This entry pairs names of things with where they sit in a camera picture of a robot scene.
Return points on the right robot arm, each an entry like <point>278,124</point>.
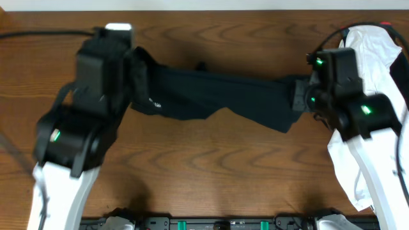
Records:
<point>336,91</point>

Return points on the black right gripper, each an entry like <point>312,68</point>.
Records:
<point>298,103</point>

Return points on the black t-shirt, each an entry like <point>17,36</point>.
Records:
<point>197,94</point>

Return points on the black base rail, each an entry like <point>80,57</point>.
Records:
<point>328,219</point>

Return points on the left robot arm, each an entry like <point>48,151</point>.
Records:
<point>74,136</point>

